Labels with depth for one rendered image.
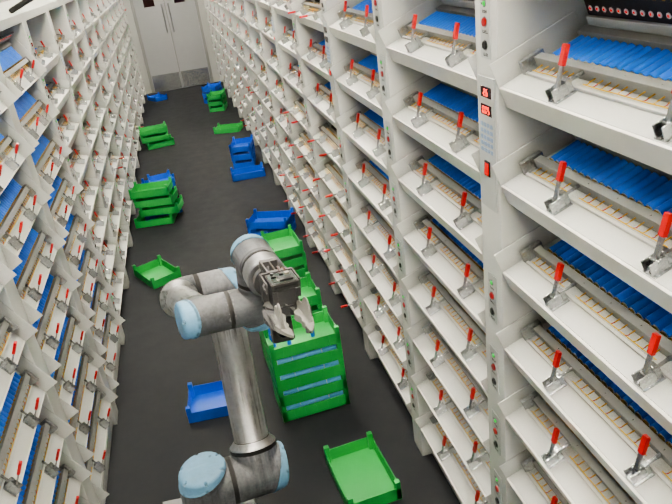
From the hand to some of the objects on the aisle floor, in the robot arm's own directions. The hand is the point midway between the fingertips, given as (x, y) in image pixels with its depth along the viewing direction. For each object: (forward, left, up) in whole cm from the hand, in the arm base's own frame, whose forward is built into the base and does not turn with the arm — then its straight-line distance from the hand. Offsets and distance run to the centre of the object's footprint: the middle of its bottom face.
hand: (300, 334), depth 124 cm
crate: (+4, +143, -124) cm, 190 cm away
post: (+87, +141, -118) cm, 203 cm away
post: (+67, +2, -113) cm, 132 cm away
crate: (+41, +124, -120) cm, 178 cm away
